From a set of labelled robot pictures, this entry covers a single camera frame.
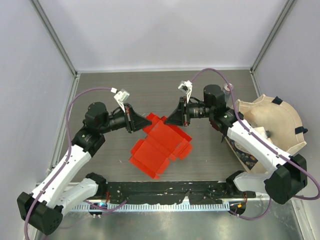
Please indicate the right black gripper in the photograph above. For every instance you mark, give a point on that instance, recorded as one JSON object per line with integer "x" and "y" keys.
{"x": 180, "y": 117}

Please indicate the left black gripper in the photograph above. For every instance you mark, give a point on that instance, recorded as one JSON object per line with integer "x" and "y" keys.
{"x": 133, "y": 121}

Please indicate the red paper box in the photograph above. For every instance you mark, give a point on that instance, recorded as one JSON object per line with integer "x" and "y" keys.
{"x": 163, "y": 143}

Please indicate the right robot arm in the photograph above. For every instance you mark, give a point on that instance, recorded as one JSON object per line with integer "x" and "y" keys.
{"x": 285, "y": 174}

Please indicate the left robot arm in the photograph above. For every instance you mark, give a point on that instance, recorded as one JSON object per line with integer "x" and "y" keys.
{"x": 45, "y": 207}

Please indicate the white cosmetic box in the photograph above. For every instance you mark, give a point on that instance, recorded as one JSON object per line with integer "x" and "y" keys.
{"x": 263, "y": 132}

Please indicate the silver drink can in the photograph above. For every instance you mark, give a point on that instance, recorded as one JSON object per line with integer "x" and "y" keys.
{"x": 227, "y": 88}

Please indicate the beige tote bag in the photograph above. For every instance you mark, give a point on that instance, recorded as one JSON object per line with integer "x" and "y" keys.
{"x": 279, "y": 118}

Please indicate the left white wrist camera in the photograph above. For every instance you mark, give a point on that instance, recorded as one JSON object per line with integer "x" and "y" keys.
{"x": 120, "y": 96}

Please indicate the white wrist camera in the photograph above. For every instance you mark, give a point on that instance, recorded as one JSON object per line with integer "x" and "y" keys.
{"x": 120, "y": 96}
{"x": 186, "y": 87}

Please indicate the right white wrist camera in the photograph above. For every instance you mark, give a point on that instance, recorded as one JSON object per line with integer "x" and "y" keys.
{"x": 186, "y": 87}

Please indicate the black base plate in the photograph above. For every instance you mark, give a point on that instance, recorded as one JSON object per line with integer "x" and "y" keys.
{"x": 169, "y": 192}

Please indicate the white slotted cable duct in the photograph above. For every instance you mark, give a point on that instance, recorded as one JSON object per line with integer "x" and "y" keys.
{"x": 185, "y": 206}

